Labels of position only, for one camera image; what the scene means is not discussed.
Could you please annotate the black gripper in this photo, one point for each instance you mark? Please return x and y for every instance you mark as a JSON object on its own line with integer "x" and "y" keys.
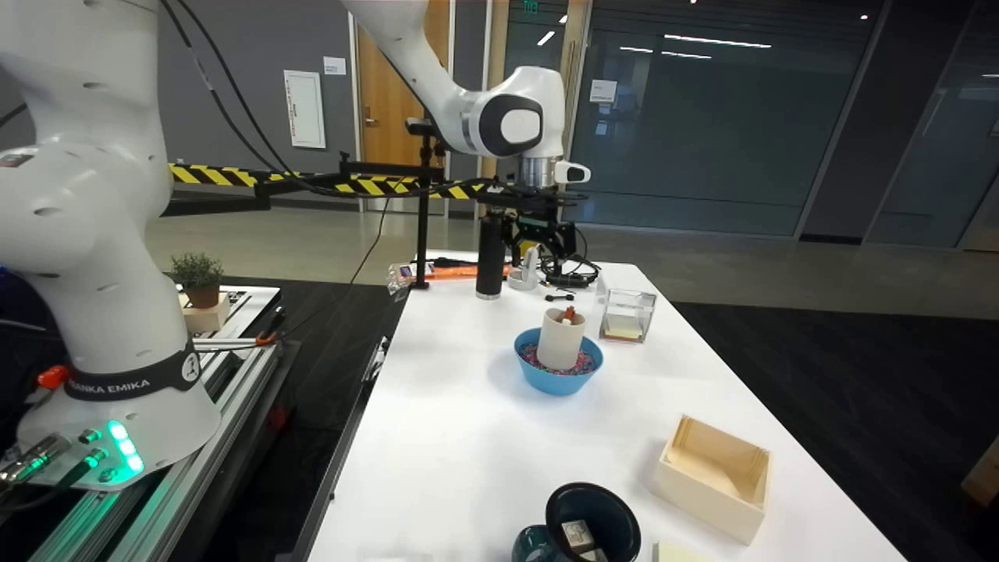
{"x": 546, "y": 208}

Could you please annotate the white paper cup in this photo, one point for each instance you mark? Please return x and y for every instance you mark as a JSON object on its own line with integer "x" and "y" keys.
{"x": 563, "y": 343}

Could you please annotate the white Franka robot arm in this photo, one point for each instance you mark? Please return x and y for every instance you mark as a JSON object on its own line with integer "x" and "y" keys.
{"x": 83, "y": 208}

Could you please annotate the light wooden box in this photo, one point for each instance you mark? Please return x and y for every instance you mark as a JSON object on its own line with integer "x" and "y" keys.
{"x": 714, "y": 489}

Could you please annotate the small clear glass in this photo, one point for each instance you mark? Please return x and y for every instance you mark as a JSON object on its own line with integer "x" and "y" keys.
{"x": 525, "y": 273}

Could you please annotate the black bottle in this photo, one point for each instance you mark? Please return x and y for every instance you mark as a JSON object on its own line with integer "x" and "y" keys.
{"x": 491, "y": 259}

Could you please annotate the orange pen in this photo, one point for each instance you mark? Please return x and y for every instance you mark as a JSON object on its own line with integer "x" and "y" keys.
{"x": 458, "y": 273}

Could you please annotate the clear plastic note holder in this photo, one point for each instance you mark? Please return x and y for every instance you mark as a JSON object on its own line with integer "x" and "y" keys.
{"x": 629, "y": 317}

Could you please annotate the colourful small candies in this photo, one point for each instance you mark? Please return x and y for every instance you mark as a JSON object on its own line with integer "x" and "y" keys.
{"x": 533, "y": 356}

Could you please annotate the blue bowl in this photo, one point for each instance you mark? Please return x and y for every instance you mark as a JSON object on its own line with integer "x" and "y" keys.
{"x": 556, "y": 381}

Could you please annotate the dark teal mug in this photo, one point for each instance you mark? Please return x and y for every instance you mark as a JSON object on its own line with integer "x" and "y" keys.
{"x": 599, "y": 515}

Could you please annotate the yellow sticky note pad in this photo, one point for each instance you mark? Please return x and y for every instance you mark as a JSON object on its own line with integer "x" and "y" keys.
{"x": 683, "y": 550}

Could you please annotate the white pen with red cap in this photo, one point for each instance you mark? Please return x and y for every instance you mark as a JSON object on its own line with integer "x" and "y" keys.
{"x": 236, "y": 342}

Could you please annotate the yellow black caution tape barrier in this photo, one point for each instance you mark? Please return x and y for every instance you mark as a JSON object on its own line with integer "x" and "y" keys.
{"x": 219, "y": 177}

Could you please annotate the small potted green plant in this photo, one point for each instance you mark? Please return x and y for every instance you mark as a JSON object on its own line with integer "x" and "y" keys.
{"x": 199, "y": 277}

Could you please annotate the black camera stand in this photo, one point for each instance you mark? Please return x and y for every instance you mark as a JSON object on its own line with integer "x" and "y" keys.
{"x": 423, "y": 229}

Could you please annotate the white wall panel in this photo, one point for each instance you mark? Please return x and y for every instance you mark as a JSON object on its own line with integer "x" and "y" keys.
{"x": 305, "y": 111}

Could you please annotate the aluminium rail frame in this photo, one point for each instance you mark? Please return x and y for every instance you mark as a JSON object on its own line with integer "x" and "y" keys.
{"x": 222, "y": 394}

